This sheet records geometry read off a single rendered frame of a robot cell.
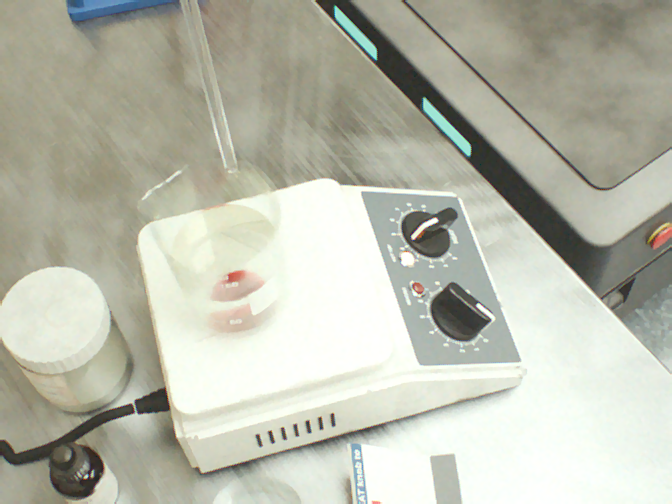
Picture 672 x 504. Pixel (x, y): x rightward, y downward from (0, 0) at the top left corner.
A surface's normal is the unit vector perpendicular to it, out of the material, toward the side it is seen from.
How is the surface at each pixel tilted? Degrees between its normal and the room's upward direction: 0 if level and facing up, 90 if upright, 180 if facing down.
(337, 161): 0
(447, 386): 90
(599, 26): 0
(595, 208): 0
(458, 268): 30
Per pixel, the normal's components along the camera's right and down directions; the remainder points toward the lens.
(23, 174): -0.04, -0.48
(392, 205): 0.44, -0.55
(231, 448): 0.26, 0.84
